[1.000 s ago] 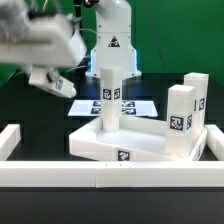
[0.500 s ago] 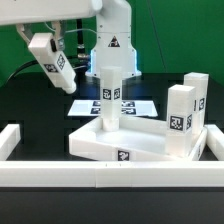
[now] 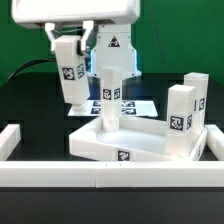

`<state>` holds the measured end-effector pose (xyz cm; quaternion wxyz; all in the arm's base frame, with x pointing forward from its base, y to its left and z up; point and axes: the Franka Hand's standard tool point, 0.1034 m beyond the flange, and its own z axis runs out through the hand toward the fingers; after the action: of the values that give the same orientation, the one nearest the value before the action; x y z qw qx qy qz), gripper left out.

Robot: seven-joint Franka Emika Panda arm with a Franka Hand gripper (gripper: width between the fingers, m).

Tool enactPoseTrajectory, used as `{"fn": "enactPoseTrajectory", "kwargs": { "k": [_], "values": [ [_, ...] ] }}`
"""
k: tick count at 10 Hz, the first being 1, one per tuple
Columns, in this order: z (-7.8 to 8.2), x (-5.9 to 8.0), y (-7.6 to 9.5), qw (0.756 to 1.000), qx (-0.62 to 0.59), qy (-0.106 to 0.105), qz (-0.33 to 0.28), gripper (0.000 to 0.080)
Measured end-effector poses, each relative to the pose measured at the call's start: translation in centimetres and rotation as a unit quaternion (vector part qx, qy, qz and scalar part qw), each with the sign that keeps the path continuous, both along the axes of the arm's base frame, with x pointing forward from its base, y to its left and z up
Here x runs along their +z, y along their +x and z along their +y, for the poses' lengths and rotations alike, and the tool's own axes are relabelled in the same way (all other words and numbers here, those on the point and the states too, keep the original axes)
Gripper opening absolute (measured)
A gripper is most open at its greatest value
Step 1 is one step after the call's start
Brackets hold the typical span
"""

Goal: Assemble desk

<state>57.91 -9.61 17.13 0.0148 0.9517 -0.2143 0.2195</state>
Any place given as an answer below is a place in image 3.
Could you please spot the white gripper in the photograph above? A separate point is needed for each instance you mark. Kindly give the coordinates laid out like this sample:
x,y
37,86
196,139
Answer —
x,y
68,13

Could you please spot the white desk top tray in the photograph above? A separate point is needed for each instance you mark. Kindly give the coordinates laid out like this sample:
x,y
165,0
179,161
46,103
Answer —
x,y
136,140

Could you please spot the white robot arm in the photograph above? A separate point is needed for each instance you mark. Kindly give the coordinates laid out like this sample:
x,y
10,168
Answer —
x,y
113,47

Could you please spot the fiducial marker sheet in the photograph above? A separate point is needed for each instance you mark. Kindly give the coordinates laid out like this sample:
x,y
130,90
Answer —
x,y
129,107

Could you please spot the white U-shaped fence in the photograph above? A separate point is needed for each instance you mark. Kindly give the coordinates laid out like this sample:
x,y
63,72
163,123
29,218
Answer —
x,y
101,174

